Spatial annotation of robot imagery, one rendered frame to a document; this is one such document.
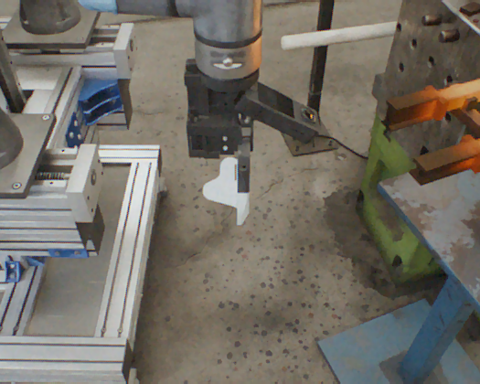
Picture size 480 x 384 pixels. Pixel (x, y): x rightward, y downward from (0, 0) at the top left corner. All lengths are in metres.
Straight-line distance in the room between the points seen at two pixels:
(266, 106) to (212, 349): 1.12
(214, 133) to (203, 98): 0.05
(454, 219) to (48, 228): 0.81
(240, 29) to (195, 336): 1.24
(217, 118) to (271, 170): 1.47
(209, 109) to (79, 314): 0.99
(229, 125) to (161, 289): 1.18
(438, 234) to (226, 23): 0.65
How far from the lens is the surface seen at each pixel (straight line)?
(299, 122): 0.62
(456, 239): 1.03
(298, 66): 2.69
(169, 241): 1.85
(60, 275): 1.58
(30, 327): 1.52
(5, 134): 1.00
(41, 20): 1.37
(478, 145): 0.79
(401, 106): 0.81
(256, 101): 0.60
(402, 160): 1.56
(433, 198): 1.09
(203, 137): 0.63
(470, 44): 1.25
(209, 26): 0.53
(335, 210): 1.96
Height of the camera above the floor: 1.46
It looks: 47 degrees down
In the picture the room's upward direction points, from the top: straight up
